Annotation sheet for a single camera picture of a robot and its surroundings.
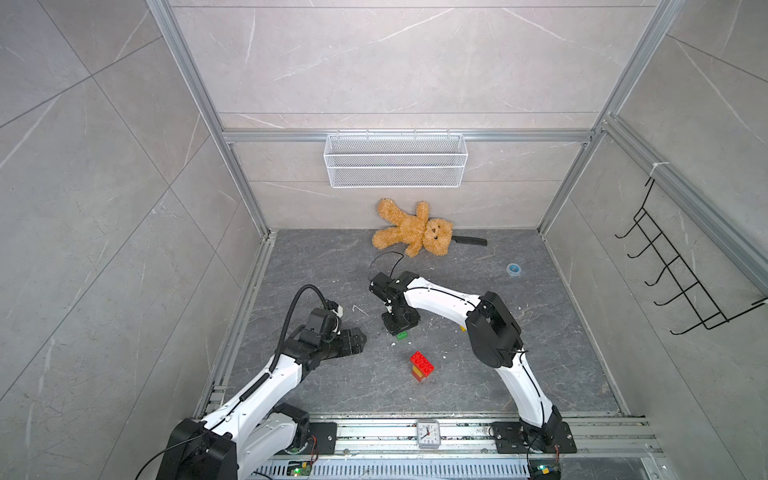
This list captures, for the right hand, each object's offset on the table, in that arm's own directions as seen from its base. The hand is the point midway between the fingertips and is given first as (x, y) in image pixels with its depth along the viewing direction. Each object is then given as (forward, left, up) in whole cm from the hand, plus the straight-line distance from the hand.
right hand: (401, 329), depth 93 cm
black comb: (+39, -29, -1) cm, 49 cm away
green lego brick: (-3, 0, +2) cm, 4 cm away
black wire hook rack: (-7, -61, +33) cm, 70 cm away
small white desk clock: (-29, -6, +1) cm, 30 cm away
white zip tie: (+7, +13, 0) cm, 15 cm away
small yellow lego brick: (-15, -4, +6) cm, 16 cm away
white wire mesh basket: (+48, +3, +30) cm, 57 cm away
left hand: (-5, +13, +7) cm, 15 cm away
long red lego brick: (-15, -5, +9) cm, 18 cm away
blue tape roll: (+23, -42, 0) cm, 48 cm away
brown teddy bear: (+36, -8, +7) cm, 38 cm away
